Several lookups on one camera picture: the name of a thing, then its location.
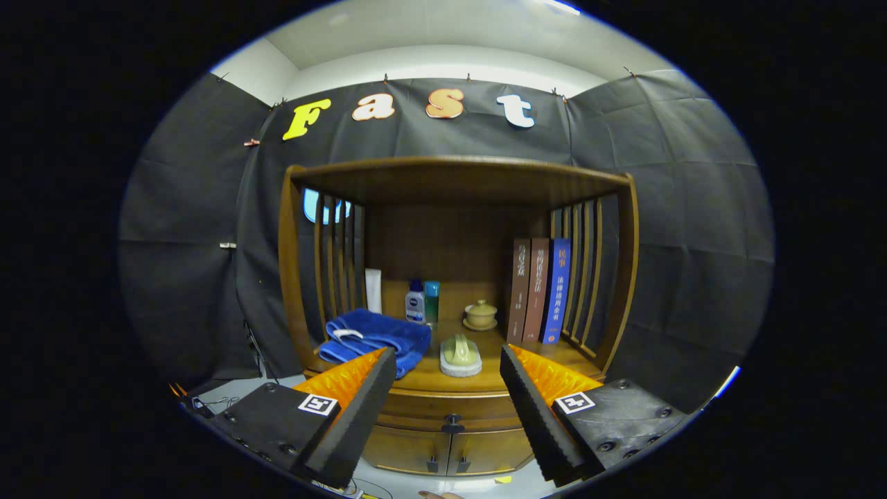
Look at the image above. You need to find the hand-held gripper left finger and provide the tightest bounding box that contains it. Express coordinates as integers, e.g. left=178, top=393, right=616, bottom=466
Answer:
left=180, top=347, right=397, bottom=489

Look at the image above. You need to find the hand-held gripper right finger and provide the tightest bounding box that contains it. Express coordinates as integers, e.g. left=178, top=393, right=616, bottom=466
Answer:
left=499, top=344, right=694, bottom=488

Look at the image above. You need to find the wooden drawer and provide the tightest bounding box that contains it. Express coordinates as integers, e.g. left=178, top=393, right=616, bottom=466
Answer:
left=378, top=392, right=527, bottom=434

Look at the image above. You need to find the green scrub brush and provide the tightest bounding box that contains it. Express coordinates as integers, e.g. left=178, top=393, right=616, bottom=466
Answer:
left=439, top=334, right=483, bottom=378

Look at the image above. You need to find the wooden countertop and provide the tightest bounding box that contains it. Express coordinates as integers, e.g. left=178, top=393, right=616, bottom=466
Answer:
left=305, top=319, right=604, bottom=396

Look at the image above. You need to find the brown wooden cabinet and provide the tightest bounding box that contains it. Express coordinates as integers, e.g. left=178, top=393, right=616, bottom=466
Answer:
left=277, top=155, right=640, bottom=478

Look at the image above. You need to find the blue folded towel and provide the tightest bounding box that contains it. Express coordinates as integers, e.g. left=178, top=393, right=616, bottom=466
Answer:
left=317, top=308, right=432, bottom=380

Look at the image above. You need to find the tan lidded teacup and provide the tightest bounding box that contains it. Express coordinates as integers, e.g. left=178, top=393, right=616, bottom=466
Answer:
left=463, top=299, right=498, bottom=332

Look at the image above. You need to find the white bottle with blue cap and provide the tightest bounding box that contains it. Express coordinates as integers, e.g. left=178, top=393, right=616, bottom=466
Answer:
left=405, top=279, right=426, bottom=324

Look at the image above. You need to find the reddish brown book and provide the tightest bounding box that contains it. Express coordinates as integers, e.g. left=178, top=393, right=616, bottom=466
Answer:
left=522, top=238, right=551, bottom=344

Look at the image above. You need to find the dark brown book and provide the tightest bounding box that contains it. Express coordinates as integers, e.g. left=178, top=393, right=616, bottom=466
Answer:
left=507, top=238, right=532, bottom=345

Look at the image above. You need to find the blue book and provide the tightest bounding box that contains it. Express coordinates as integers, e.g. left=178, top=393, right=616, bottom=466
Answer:
left=540, top=238, right=572, bottom=345

